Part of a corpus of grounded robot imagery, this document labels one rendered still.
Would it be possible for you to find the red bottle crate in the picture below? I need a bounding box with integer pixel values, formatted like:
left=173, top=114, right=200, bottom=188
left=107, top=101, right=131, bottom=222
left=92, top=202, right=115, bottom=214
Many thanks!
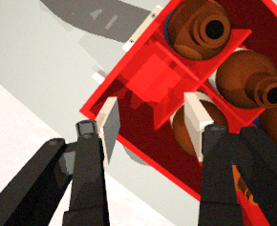
left=80, top=0, right=277, bottom=201

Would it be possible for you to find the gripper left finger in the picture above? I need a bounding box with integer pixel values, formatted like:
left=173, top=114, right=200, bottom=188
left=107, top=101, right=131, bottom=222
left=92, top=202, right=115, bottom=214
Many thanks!
left=0, top=97, right=120, bottom=226

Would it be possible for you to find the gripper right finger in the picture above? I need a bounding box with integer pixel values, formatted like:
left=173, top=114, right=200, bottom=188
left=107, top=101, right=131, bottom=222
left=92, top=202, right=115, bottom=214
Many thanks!
left=184, top=92, right=277, bottom=226

